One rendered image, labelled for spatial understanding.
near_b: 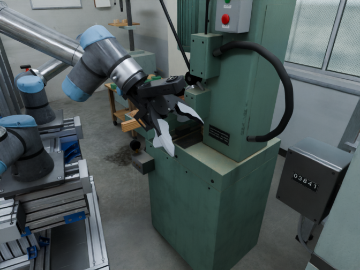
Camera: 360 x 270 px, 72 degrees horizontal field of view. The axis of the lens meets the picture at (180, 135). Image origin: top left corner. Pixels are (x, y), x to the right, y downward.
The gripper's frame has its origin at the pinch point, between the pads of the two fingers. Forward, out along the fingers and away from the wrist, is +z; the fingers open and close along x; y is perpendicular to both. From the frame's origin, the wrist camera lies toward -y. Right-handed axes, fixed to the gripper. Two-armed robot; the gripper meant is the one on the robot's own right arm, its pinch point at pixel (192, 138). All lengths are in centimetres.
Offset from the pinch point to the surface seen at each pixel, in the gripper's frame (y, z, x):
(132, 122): 46, -18, -24
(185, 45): 20, -28, -56
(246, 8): -14.5, -17.0, -40.6
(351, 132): 3, 60, -92
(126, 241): 126, 33, -15
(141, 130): 51, -12, -29
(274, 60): -13.6, 0.4, -34.2
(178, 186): 63, 21, -31
